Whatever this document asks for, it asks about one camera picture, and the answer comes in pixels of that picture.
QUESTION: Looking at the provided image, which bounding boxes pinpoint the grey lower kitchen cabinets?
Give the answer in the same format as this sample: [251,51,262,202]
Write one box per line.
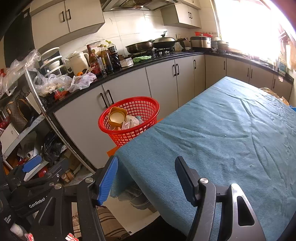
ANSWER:
[49,53,295,168]

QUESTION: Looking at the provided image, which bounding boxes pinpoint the metal storage shelf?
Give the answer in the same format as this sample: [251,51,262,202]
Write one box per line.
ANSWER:
[1,70,96,174]

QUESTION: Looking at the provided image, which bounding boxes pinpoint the brown patterned handbag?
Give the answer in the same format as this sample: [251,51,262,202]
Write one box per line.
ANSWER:
[6,98,37,133]

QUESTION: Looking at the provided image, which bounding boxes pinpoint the red plastic mesh basket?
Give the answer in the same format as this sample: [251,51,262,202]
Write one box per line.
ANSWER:
[98,96,160,147]

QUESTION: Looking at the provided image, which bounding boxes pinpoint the blue table cloth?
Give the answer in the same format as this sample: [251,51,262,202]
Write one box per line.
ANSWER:
[110,77,295,240]

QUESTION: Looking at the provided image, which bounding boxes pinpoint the crumpled white plastic bags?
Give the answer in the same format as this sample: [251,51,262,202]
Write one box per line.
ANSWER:
[33,72,97,97]

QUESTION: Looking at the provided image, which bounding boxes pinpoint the white electric kettle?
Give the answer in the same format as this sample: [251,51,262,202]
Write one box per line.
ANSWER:
[68,51,90,76]

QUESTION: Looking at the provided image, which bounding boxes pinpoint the red label sauce bottle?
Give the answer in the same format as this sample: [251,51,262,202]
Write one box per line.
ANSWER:
[87,45,102,76]

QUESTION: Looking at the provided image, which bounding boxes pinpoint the dark soy sauce bottle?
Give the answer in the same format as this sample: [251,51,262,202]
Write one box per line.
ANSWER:
[107,41,121,71]

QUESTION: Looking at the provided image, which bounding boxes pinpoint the yellow plastic bag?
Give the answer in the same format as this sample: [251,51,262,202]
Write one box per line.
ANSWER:
[260,87,290,106]

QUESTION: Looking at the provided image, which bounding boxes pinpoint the green cloth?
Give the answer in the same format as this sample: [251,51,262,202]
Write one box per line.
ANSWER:
[132,56,152,63]

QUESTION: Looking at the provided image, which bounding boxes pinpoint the black frying pan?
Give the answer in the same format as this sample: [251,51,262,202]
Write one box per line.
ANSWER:
[126,40,154,54]

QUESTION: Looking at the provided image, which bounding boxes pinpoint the metal stock pot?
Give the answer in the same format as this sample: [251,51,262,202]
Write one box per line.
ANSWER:
[211,40,231,53]

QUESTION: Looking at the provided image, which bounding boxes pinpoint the wok with lid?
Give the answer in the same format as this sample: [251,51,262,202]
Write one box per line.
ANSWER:
[153,31,188,49]

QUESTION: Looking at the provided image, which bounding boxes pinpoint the range hood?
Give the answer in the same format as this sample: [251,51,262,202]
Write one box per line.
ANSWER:
[100,0,177,11]

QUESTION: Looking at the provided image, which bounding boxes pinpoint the upper left wall cabinet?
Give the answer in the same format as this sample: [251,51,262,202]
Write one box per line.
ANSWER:
[30,0,105,53]

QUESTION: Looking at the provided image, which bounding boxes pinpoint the wall cabinet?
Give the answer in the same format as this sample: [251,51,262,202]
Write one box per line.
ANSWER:
[30,0,105,53]
[161,3,202,29]

